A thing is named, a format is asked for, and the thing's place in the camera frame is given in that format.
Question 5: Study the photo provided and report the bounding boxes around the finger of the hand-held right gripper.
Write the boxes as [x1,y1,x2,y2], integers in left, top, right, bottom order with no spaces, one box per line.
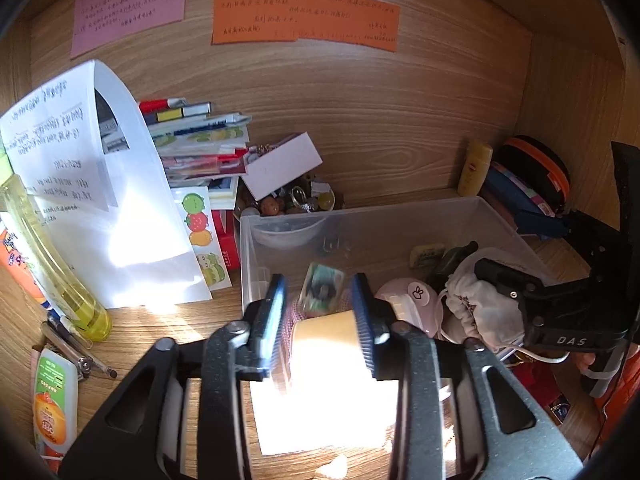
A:
[474,258,549,322]
[429,242,479,287]

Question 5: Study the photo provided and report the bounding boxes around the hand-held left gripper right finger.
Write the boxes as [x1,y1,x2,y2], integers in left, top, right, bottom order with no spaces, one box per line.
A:
[350,272,586,480]

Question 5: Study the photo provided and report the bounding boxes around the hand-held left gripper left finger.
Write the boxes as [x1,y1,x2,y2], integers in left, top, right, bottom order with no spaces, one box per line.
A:
[59,274,289,480]

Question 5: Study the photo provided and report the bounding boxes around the white drawstring pouch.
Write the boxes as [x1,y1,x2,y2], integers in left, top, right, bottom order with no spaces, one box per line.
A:
[439,250,571,365]

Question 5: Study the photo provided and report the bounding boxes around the cream plastic cup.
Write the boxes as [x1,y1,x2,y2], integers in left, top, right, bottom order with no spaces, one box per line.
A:
[251,310,401,457]

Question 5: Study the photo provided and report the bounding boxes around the pink round lidded container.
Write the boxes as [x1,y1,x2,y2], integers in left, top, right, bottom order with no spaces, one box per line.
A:
[374,277,444,337]

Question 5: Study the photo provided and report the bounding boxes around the clear plastic storage box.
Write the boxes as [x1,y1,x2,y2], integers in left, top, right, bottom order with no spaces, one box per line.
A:
[239,196,558,353]

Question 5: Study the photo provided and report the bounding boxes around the wooden desktop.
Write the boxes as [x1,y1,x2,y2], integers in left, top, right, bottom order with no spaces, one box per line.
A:
[0,195,601,480]

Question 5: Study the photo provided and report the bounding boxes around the person's right hand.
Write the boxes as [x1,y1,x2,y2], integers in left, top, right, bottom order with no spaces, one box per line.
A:
[575,351,609,382]

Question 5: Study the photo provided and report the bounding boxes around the small picture card pack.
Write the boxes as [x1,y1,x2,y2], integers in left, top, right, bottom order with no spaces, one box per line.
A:
[299,262,347,319]

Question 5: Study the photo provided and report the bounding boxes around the dark blue pouch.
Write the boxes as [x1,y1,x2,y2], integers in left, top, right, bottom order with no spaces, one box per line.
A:
[479,164,572,239]

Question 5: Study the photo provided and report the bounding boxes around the red box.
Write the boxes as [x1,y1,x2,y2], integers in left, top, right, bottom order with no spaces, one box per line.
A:
[212,207,244,272]

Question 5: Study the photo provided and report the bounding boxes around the small yellow bottle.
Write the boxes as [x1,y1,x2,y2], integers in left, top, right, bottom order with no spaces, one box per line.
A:
[457,141,494,197]

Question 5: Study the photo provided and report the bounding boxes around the red cloth item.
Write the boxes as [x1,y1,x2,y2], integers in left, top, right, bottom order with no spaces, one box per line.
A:
[509,354,577,422]

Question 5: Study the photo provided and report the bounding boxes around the cartoon sticker sheet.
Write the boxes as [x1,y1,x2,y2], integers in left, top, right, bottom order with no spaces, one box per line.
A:
[177,187,234,292]

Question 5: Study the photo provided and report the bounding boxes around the black orange zip case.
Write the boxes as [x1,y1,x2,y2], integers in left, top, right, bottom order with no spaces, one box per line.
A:
[492,134,571,217]

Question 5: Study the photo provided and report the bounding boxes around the white bowl with trinkets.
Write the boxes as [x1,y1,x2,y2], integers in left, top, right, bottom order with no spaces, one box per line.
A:
[235,174,346,219]

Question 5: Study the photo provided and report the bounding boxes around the white card box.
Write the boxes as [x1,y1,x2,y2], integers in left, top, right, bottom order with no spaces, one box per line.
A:
[245,132,324,201]

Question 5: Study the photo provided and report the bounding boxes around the white printed papers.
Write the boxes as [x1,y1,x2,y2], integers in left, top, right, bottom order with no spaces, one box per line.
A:
[0,59,214,309]

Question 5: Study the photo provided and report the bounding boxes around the metal pen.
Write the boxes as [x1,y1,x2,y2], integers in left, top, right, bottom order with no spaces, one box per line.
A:
[42,317,119,380]

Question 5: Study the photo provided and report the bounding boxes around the stack of books and cards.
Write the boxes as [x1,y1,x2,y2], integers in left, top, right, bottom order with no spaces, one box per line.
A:
[137,97,252,211]

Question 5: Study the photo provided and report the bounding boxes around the yellow spray bottle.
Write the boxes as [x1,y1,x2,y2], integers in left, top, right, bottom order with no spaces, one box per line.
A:
[0,172,114,344]

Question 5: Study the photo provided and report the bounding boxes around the white green orange bottle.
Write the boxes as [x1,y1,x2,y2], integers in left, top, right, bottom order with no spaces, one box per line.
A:
[32,347,79,462]

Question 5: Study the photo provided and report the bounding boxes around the orange sunscreen tube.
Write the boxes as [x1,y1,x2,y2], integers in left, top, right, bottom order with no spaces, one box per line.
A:
[0,227,52,312]

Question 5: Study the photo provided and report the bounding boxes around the orange paper note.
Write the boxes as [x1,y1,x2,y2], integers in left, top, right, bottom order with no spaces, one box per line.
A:
[210,0,401,54]

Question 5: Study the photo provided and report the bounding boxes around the pink paper note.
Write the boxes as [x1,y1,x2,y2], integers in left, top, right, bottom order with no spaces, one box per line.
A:
[70,0,189,60]

